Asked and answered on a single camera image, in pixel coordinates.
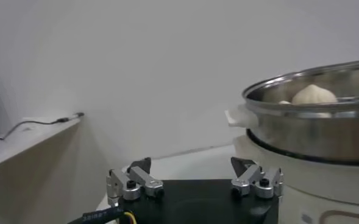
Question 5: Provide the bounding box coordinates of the stainless steel steamer basket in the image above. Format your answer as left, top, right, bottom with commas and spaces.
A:
224, 59, 359, 167

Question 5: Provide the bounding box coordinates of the white electric cooker pot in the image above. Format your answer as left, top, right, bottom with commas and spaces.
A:
233, 133, 359, 224

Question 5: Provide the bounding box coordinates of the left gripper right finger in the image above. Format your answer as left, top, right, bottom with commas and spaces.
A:
230, 156, 284, 200

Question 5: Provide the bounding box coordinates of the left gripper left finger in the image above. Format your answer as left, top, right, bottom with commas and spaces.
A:
105, 157, 165, 208

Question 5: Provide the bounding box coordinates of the white steamed baozi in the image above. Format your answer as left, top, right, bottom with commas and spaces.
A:
291, 84, 338, 105

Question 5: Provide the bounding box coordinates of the white side desk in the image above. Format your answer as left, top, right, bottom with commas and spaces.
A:
0, 114, 84, 171

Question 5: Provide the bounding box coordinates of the black cable with adapter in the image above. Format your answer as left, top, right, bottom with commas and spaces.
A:
0, 112, 85, 149

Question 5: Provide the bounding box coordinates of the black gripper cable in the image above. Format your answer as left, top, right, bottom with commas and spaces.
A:
68, 206, 137, 224

